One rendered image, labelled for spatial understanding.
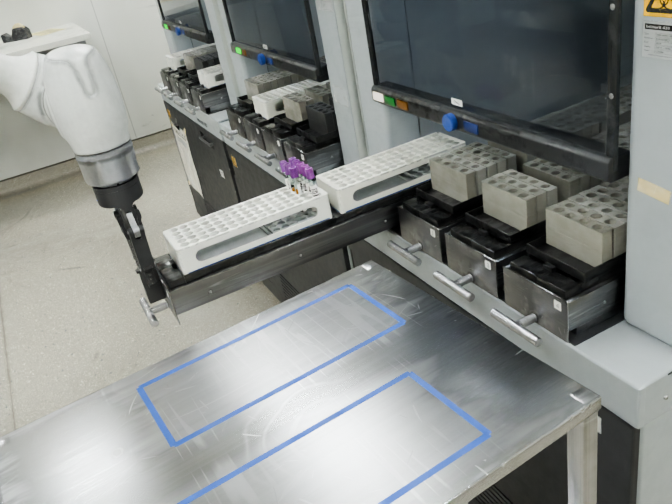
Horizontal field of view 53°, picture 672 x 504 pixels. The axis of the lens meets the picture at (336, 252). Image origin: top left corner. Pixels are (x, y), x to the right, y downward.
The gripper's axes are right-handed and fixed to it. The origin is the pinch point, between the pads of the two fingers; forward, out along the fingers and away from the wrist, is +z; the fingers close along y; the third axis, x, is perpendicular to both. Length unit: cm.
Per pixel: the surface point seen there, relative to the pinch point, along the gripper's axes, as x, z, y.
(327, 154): -52, 1, 34
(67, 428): 18.5, -1.9, -33.6
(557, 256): -53, -2, -44
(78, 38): -30, -9, 280
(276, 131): -48, -2, 53
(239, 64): -55, -12, 97
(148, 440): 10.0, -2.0, -42.7
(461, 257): -47, 2, -28
